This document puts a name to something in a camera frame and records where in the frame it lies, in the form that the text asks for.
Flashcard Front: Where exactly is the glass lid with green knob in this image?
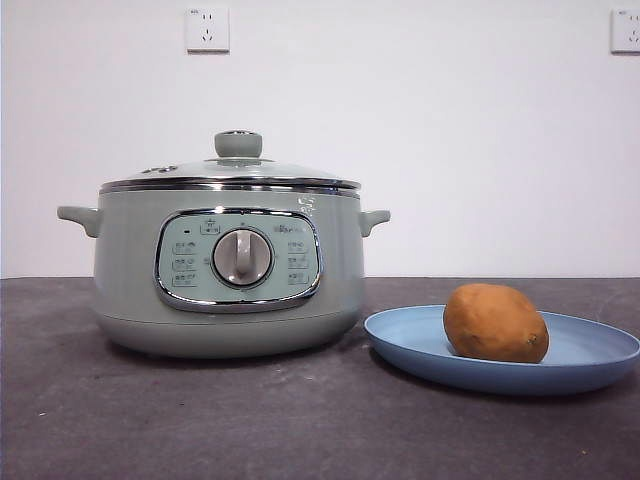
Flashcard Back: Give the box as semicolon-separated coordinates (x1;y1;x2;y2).
99;129;362;194

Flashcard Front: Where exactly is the brown potato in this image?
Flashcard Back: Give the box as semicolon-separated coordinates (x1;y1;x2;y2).
442;283;550;365

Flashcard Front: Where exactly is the blue round plate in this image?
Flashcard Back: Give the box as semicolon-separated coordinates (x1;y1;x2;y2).
363;303;640;398

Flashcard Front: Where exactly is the pale green electric steamer pot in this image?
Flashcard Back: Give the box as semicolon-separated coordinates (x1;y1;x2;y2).
56;192;393;360

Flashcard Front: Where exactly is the white wall socket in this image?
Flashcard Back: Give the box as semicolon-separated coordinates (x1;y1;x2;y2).
186;6;232;55
610;8;640;55

